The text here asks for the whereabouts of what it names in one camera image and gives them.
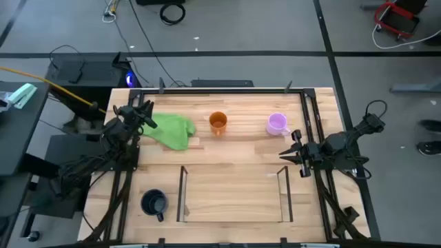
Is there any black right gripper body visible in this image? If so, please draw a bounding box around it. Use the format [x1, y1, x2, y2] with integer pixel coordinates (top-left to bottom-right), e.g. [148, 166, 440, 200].
[291, 129, 325, 179]

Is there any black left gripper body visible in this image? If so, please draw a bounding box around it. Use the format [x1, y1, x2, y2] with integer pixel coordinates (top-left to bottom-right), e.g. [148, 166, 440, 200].
[116, 104, 146, 126]

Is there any orange plastic cup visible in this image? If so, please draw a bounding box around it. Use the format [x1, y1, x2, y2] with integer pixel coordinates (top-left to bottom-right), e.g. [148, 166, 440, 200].
[208, 111, 228, 137]

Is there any green cloth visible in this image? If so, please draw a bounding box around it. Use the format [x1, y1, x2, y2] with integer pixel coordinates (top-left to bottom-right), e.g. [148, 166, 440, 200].
[141, 112, 197, 152]

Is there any pink plastic mug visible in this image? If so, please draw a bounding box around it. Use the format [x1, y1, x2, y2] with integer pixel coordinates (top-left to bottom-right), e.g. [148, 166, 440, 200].
[265, 112, 292, 137]

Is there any black computer tower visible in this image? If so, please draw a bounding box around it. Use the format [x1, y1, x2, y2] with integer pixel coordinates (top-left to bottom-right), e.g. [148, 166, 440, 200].
[45, 52, 142, 104]

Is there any black floor platform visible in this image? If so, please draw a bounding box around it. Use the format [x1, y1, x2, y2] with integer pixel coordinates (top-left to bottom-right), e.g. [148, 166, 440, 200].
[32, 134, 106, 220]

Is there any black power strip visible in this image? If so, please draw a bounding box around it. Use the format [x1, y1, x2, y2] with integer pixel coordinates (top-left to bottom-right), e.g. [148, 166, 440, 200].
[190, 79, 255, 88]

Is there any dark blue mug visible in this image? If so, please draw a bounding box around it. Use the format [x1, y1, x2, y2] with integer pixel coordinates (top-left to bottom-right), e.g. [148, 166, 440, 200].
[140, 188, 170, 223]

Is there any mint green stapler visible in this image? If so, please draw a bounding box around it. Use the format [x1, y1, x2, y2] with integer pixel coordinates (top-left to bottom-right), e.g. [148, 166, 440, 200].
[7, 83, 38, 110]

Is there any person's shoe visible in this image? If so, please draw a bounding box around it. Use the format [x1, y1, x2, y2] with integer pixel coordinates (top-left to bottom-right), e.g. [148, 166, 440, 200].
[416, 140, 441, 156]

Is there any grey metal floor foot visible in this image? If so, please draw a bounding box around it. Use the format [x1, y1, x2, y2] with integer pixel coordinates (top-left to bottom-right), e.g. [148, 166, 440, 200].
[390, 79, 441, 94]

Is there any red wheeled cart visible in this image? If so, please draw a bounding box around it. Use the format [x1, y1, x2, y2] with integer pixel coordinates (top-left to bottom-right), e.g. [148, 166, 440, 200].
[373, 1, 420, 39]

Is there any long black floor cable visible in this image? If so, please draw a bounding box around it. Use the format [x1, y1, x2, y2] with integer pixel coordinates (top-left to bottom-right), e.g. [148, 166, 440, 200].
[127, 0, 182, 87]

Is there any clear shelf with black frame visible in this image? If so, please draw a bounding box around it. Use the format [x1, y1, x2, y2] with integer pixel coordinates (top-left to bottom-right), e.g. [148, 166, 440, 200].
[176, 165, 294, 223]

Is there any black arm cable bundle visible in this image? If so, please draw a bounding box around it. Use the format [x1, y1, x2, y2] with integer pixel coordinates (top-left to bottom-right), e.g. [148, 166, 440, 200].
[51, 151, 118, 203]

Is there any black table frame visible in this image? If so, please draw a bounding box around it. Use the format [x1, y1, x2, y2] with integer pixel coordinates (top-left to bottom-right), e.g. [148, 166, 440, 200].
[82, 87, 382, 248]

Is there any coiled black cable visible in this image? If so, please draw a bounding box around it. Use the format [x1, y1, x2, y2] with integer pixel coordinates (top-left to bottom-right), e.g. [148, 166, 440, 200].
[159, 2, 187, 26]

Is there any white and yellow cable bundle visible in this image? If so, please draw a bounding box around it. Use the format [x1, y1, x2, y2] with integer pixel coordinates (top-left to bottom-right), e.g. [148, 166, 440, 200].
[101, 0, 121, 24]

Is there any white floor cable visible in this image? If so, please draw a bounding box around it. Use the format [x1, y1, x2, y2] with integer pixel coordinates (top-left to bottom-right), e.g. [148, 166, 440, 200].
[371, 23, 441, 50]

